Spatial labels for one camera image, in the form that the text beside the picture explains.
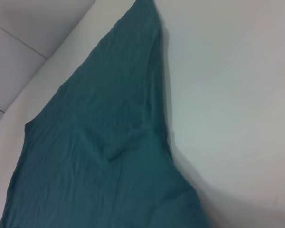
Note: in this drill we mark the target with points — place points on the blue-green t-shirt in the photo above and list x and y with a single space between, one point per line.
97 142

